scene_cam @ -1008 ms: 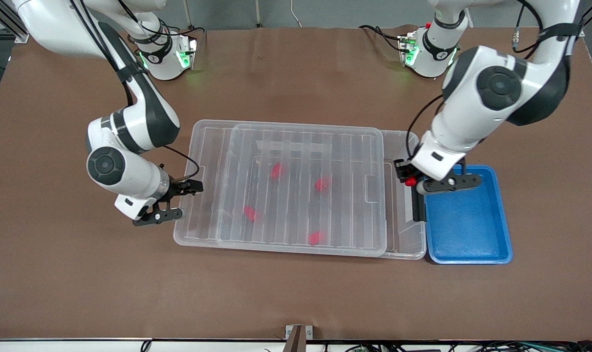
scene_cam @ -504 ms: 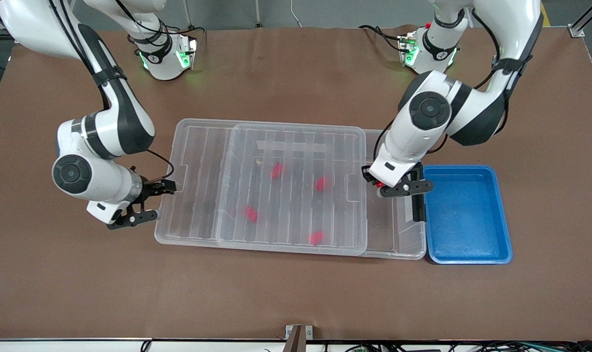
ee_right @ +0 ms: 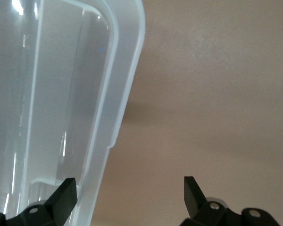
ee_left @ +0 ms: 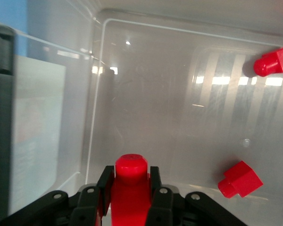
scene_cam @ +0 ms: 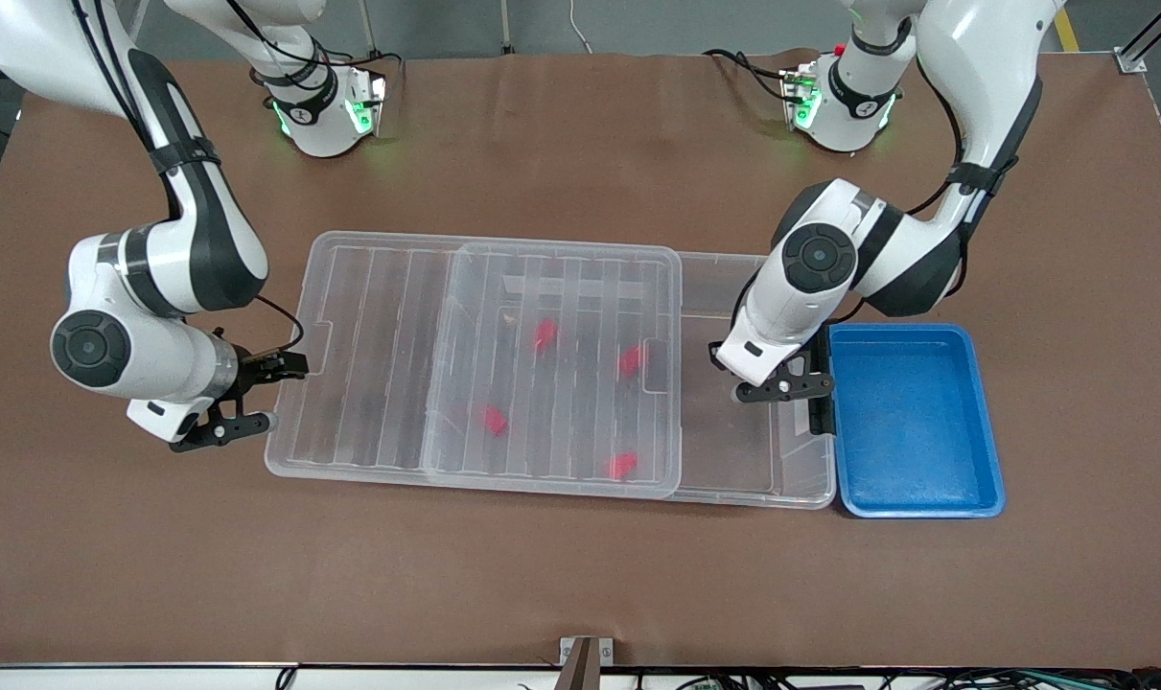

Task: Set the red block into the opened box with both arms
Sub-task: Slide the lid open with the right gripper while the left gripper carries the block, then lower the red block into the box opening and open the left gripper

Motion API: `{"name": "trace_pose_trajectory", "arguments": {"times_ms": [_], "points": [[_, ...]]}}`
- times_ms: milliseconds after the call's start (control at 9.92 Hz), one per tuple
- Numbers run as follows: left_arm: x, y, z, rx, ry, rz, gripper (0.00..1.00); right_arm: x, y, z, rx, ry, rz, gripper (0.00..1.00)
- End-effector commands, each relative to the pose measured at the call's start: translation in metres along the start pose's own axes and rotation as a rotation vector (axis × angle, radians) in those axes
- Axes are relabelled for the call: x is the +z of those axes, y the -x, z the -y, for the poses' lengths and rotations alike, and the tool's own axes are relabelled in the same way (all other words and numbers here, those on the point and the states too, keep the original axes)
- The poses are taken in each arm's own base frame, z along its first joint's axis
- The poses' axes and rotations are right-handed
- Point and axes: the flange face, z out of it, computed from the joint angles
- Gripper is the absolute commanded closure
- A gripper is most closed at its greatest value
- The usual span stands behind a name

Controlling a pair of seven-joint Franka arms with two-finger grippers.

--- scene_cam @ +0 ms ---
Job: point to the grey metal edge bracket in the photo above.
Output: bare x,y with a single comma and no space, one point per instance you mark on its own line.
566,652

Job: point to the clear plastic box lid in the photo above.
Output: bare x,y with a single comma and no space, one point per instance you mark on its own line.
369,364

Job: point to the clear plastic box base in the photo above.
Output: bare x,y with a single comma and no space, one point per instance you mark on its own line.
724,450

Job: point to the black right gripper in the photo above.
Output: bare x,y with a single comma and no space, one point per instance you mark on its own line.
257,369

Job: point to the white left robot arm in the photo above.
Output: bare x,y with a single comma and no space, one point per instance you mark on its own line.
781,307

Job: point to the thin grey pole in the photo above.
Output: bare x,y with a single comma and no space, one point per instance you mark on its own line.
506,27
366,29

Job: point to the diagonal aluminium strut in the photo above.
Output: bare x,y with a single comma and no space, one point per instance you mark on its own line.
1160,24

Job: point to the small metal corner bracket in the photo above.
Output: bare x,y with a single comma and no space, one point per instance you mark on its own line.
1130,63

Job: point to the brown table cover sheet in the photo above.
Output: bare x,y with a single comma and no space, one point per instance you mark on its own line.
580,575

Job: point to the blue plastic tray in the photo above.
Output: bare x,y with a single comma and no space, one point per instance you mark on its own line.
911,422

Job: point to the small red block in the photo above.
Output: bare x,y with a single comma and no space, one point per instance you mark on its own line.
492,420
545,334
622,467
631,360

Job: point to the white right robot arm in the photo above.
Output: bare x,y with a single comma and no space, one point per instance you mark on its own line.
158,359

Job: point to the black box latch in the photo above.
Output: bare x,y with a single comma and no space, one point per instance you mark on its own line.
823,422

